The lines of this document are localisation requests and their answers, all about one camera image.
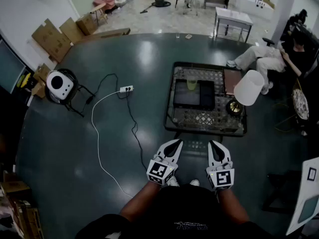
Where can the person's right white shoe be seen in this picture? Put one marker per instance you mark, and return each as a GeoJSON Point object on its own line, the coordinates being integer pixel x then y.
{"type": "Point", "coordinates": [195, 182]}

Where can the closed brown cardboard box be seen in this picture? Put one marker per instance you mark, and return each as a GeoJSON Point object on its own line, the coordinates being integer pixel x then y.
{"type": "Point", "coordinates": [86, 24]}

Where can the white power strip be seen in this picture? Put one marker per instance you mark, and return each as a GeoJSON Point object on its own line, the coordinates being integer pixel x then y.
{"type": "Point", "coordinates": [126, 88]}

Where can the white shade brass lamp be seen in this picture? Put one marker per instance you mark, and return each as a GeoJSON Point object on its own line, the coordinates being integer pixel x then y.
{"type": "Point", "coordinates": [249, 88]}

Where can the white box with printed tag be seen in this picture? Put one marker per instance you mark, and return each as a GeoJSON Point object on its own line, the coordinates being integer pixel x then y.
{"type": "Point", "coordinates": [304, 198]}

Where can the pink cloth heap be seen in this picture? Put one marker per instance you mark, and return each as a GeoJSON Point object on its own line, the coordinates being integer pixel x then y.
{"type": "Point", "coordinates": [103, 2]}

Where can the yellow round object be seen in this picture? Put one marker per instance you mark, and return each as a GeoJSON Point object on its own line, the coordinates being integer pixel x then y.
{"type": "Point", "coordinates": [23, 80]}

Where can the person's black shirt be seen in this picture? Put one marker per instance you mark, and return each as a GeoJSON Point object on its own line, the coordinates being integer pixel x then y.
{"type": "Point", "coordinates": [189, 213]}

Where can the round patterned gold side table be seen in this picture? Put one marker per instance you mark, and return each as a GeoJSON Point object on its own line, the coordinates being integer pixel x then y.
{"type": "Point", "coordinates": [300, 103]}

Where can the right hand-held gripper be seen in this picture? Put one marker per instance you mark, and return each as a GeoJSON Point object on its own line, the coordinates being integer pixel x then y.
{"type": "Point", "coordinates": [223, 178]}

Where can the round dark green rug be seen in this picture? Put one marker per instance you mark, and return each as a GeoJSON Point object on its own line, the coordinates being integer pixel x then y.
{"type": "Point", "coordinates": [62, 146]}

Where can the small wooden stool table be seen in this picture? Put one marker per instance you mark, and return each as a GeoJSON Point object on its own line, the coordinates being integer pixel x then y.
{"type": "Point", "coordinates": [98, 9]}

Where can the brown book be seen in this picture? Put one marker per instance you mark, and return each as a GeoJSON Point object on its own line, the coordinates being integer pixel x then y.
{"type": "Point", "coordinates": [231, 81]}

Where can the white low cabinet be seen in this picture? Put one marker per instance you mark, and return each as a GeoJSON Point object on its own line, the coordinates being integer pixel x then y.
{"type": "Point", "coordinates": [251, 5]}

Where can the black metal chair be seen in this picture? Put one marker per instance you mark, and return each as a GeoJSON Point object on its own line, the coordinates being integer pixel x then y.
{"type": "Point", "coordinates": [79, 88]}

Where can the person's left forearm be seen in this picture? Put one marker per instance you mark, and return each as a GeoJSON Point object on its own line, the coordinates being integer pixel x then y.
{"type": "Point", "coordinates": [140, 202]}

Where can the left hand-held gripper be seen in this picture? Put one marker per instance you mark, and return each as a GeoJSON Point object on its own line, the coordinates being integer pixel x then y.
{"type": "Point", "coordinates": [159, 172]}

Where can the white metal-legged table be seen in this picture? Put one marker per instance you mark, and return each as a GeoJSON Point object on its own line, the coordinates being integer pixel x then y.
{"type": "Point", "coordinates": [233, 16]}

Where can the long cardboard plank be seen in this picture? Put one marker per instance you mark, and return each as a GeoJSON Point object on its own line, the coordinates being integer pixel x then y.
{"type": "Point", "coordinates": [109, 33]}

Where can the large flat cardboard sheet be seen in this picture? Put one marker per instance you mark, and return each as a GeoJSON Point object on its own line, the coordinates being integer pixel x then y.
{"type": "Point", "coordinates": [51, 41]}

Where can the black metal mesh table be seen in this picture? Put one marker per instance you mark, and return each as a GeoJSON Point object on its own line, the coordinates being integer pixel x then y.
{"type": "Point", "coordinates": [199, 121]}

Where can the folded flat cardboard sheet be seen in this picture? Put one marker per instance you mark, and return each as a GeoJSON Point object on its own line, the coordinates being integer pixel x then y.
{"type": "Point", "coordinates": [72, 30]}

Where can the small brown cardboard box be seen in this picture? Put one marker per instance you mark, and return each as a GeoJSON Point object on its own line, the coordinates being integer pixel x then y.
{"type": "Point", "coordinates": [15, 185]}

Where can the small open cardboard boxes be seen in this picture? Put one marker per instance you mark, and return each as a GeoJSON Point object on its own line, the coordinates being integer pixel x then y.
{"type": "Point", "coordinates": [41, 76]}

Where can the glass of green liquid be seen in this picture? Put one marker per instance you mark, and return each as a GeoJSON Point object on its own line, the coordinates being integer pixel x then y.
{"type": "Point", "coordinates": [192, 84]}

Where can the person's right forearm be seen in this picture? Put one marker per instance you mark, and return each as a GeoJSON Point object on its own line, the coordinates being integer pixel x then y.
{"type": "Point", "coordinates": [231, 206]}

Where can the white rounded speaker device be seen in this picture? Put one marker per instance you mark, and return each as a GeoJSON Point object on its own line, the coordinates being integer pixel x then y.
{"type": "Point", "coordinates": [58, 84]}

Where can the dark square tray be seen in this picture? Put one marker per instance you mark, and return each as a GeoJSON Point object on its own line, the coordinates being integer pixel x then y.
{"type": "Point", "coordinates": [185, 97]}

